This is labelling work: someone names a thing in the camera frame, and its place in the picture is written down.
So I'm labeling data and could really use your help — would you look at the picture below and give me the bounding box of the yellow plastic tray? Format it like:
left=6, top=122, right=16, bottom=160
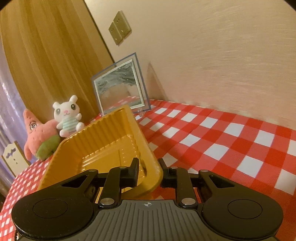
left=38, top=105, right=163, bottom=199

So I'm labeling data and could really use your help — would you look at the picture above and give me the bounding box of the red white checkered tablecloth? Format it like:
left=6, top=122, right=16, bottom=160
left=1, top=101, right=295, bottom=240

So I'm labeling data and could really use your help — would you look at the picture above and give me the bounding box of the white bunny plush toy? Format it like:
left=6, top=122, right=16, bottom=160
left=53, top=95, right=85, bottom=138

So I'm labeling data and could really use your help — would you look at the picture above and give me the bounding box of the pink starfish plush toy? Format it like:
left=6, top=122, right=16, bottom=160
left=23, top=109, right=61, bottom=161

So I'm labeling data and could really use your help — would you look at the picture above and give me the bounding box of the cream wooden chair back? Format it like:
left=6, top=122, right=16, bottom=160
left=1, top=141, right=30, bottom=177

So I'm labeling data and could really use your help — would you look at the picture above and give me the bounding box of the sheer lilac curtain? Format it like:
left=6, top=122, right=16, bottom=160
left=0, top=39, right=32, bottom=195

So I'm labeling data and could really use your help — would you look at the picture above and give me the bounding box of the wooden door panel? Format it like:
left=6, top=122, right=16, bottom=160
left=1, top=1, right=113, bottom=123

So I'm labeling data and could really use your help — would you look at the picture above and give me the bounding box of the glass sand art frame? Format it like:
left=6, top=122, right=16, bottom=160
left=91, top=53, right=151, bottom=115

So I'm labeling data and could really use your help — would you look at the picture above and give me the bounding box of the brass double wall switch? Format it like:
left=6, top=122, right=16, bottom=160
left=108, top=11, right=132, bottom=45

